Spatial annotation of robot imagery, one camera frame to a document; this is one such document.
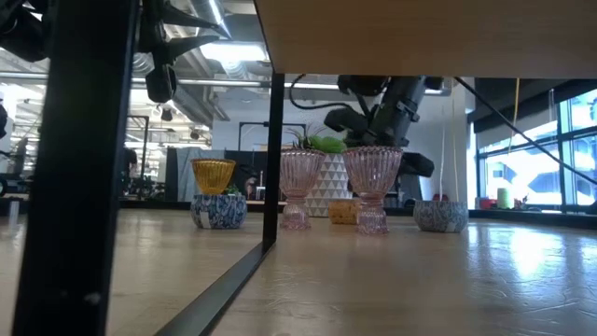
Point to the green cylinder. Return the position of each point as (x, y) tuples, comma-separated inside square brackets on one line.
[(504, 198)]

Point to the green artificial succulent plant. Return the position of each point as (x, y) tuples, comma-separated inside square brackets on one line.
[(329, 144)]

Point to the small red object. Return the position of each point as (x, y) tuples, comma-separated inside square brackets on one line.
[(486, 204)]

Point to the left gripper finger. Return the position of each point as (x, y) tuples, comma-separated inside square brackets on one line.
[(186, 19), (186, 46)]

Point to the bright ceiling panel light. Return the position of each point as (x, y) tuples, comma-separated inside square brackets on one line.
[(233, 51)]

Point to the black hanging spotlight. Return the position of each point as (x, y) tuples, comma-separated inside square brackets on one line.
[(167, 115)]

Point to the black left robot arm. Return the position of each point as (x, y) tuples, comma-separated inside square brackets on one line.
[(23, 32)]

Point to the black background rig frame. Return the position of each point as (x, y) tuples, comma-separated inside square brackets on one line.
[(254, 123)]

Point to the white triangle patterned pot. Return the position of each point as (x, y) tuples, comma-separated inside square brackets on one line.
[(332, 179)]

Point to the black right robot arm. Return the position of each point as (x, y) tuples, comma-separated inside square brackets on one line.
[(401, 109)]

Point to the silver ceiling duct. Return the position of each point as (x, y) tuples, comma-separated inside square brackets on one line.
[(207, 7)]

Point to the pink glass candle holder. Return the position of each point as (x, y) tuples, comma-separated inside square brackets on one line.
[(372, 177), (303, 177)]

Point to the person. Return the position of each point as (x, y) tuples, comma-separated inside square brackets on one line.
[(130, 163)]

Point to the long linear ceiling light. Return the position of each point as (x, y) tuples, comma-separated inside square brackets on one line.
[(224, 83)]

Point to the grey curtain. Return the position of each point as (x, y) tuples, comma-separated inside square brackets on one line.
[(179, 172)]

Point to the large window black frame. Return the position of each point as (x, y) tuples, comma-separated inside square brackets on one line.
[(527, 172)]

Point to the black background work station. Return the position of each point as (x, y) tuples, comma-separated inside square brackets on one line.
[(410, 189)]

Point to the amber glass candle holder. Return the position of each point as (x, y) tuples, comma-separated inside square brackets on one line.
[(213, 176)]

